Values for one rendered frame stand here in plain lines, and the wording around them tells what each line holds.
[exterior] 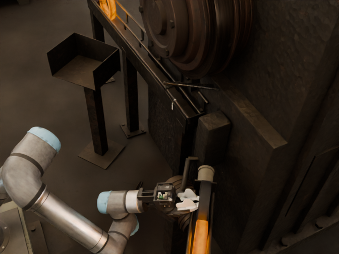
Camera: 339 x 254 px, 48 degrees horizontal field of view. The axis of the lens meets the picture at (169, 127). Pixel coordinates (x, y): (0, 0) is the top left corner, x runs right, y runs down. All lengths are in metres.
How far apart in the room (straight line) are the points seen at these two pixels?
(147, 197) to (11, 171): 0.41
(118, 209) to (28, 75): 1.83
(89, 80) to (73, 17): 1.73
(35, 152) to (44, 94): 1.55
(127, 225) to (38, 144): 0.41
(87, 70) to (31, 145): 0.77
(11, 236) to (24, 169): 0.58
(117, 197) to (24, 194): 0.29
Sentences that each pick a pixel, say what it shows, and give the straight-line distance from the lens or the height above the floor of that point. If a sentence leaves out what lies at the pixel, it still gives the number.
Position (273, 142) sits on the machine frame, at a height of 0.87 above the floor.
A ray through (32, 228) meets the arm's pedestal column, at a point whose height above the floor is 0.03.
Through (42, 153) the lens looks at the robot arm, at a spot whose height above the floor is 0.85.
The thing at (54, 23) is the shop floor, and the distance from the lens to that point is 3.47.
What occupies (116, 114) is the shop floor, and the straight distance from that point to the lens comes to 2.52.
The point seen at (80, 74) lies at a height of 0.60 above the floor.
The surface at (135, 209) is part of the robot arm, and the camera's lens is 1.27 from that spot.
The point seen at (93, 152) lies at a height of 0.01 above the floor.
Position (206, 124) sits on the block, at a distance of 1.35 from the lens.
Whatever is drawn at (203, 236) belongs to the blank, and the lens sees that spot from 1.09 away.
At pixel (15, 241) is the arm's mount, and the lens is 1.71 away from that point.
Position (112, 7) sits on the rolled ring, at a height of 0.71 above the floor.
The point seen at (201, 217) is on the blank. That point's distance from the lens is 1.18.
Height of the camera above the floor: 1.76
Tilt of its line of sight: 46 degrees down
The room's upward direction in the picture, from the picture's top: 3 degrees clockwise
